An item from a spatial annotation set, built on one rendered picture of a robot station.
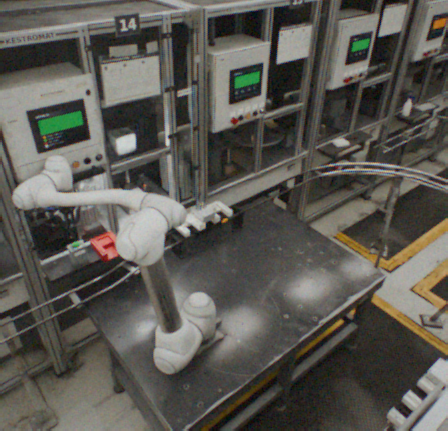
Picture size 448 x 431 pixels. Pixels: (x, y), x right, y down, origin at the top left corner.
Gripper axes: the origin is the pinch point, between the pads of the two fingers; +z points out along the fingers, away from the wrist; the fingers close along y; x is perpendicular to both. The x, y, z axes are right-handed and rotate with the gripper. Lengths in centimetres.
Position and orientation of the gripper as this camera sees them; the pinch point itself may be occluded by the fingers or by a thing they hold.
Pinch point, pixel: (72, 231)
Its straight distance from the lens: 223.4
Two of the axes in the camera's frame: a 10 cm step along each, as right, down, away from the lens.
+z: -0.2, 8.1, 5.8
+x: 6.3, 4.6, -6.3
